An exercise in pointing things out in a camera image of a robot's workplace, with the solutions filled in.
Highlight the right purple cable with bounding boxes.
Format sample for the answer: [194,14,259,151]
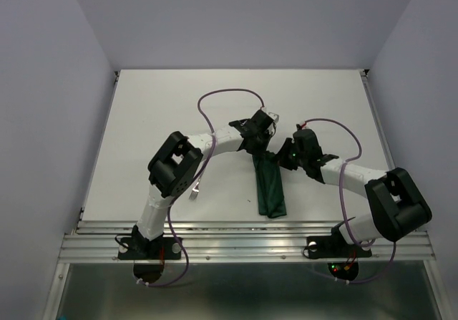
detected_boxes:
[296,118,396,286]

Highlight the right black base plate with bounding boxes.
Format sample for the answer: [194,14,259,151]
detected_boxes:
[302,236,372,259]

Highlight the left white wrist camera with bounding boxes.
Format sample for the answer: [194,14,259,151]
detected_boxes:
[261,107,279,124]

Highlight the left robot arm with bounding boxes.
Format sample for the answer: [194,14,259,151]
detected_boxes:
[132,108,279,258]

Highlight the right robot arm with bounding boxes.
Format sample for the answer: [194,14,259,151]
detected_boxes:
[276,128,432,256]

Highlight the aluminium frame rail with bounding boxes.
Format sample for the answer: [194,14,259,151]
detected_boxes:
[43,205,451,319]

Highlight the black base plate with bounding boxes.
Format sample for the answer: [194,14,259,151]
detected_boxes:
[114,236,182,261]
[302,236,372,259]

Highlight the dark green cloth napkin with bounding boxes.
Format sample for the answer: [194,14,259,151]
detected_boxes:
[253,152,287,219]

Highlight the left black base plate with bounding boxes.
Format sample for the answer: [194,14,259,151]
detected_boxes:
[114,236,182,261]

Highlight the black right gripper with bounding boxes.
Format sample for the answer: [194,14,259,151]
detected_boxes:
[269,137,307,170]

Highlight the silver fork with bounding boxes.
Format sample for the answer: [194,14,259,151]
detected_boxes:
[189,177,201,201]

